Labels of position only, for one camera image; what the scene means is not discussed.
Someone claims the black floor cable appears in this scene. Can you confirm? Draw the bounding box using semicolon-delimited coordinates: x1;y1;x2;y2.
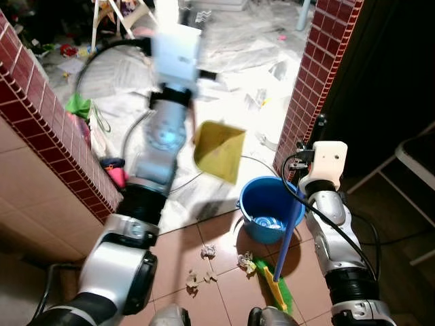
359;230;417;247

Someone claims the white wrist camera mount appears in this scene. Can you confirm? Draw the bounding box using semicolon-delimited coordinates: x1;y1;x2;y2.
299;141;349;191
151;24;203;96

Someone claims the grey right robot foot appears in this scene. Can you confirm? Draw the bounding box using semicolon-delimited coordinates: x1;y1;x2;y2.
248;306;293;326

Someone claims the green broom with blue handle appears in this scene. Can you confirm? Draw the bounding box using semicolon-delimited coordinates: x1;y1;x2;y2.
253;190;307;316

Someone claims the dark folding chair white frame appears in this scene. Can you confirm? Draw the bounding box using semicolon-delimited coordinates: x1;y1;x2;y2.
347;126;435;267

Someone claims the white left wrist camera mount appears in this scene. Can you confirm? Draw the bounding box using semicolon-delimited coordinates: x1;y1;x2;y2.
151;24;203;96

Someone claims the grey left robot foot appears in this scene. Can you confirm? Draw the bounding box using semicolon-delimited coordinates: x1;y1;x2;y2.
148;304;191;326

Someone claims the blue plastic bucket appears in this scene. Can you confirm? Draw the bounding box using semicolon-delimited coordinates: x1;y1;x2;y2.
238;175;307;244

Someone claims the clear plastic wrapper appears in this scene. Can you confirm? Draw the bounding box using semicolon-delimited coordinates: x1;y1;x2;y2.
255;133;279;153
267;60;289;82
243;88;269;113

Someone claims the grey floor cable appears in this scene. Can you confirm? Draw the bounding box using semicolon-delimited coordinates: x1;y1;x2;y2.
170;155;276;195

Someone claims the grey robot foot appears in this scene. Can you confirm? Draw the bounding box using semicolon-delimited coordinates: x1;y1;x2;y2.
248;306;293;326
148;304;191;326

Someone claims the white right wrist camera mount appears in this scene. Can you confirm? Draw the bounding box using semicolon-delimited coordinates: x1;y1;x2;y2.
299;141;349;191

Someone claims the red toy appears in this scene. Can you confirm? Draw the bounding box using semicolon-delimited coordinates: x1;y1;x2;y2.
58;43;80;58

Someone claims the pink cushion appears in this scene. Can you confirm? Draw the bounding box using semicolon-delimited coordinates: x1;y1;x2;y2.
105;167;130;189

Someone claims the pink plastic bag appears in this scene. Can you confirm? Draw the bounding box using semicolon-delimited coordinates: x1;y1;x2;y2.
68;112;94;147

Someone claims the yellowish crumpled paper scrap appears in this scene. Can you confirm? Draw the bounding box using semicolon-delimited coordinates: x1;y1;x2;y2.
237;252;257;275

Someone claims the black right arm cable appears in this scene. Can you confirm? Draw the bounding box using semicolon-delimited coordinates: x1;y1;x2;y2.
281;153;379;279

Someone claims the green plastic bag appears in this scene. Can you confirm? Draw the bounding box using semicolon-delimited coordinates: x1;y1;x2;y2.
65;94;94;124

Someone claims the yellow dustpan with red handle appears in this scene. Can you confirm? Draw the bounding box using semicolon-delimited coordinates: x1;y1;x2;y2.
187;95;247;185

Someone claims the white folding rack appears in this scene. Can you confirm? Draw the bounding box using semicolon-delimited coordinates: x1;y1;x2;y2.
92;0;156;50

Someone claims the dark blue cloth item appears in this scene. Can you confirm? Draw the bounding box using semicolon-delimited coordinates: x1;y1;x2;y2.
100;157;126;170

